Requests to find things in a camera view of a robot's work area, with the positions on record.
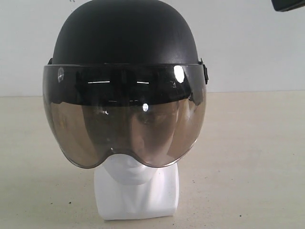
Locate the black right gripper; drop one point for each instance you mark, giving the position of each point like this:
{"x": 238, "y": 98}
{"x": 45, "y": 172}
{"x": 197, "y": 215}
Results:
{"x": 287, "y": 5}

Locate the white mannequin head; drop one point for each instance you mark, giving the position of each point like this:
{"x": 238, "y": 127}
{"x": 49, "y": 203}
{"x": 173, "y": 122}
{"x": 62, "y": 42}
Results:
{"x": 126, "y": 189}

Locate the black helmet with tinted visor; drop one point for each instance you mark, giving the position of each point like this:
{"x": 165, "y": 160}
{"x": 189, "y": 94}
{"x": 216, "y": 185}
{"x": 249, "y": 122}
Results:
{"x": 125, "y": 79}

